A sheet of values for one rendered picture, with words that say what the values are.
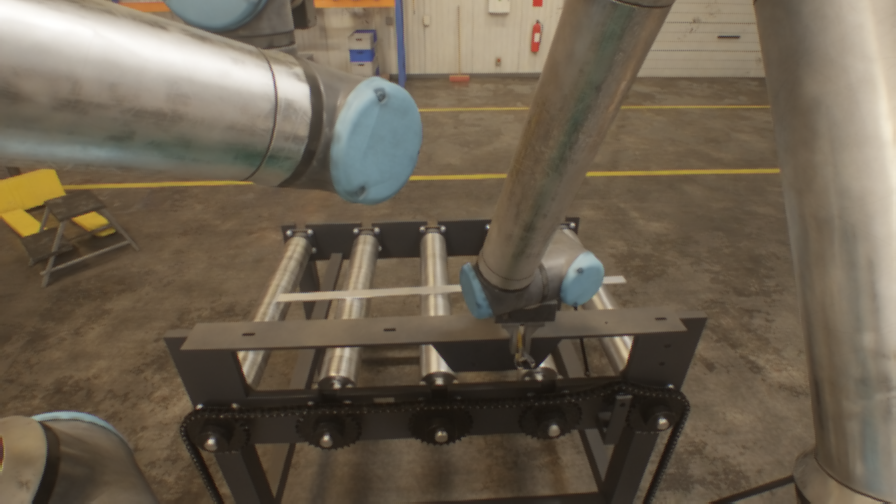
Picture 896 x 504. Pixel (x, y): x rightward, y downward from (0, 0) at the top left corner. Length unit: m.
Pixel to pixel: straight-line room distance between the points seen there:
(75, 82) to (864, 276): 0.49
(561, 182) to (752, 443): 2.30
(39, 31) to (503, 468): 2.16
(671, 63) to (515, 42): 3.48
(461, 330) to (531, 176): 0.64
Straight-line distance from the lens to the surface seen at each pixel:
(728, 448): 2.61
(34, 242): 4.40
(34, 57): 0.24
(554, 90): 0.44
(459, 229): 2.02
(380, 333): 1.08
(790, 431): 2.84
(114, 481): 0.55
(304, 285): 2.22
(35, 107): 0.24
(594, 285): 0.78
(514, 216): 0.55
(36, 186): 5.65
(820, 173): 0.43
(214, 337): 1.19
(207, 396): 1.38
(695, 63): 11.53
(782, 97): 0.45
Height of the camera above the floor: 1.89
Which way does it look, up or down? 29 degrees down
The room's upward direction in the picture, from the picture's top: straight up
